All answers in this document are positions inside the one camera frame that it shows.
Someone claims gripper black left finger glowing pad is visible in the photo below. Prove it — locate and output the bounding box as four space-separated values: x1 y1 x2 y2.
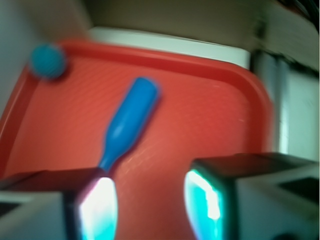
0 168 118 240

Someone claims blue textured ball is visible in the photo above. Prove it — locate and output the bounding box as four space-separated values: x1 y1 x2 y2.
28 44 68 81

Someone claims red plastic tray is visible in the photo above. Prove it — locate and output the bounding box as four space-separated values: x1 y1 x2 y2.
0 40 273 240

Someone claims blue plastic bottle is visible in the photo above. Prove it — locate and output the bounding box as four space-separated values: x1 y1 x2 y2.
98 77 160 171

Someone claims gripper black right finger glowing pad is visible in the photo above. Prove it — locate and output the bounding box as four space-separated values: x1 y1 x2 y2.
184 153 320 240

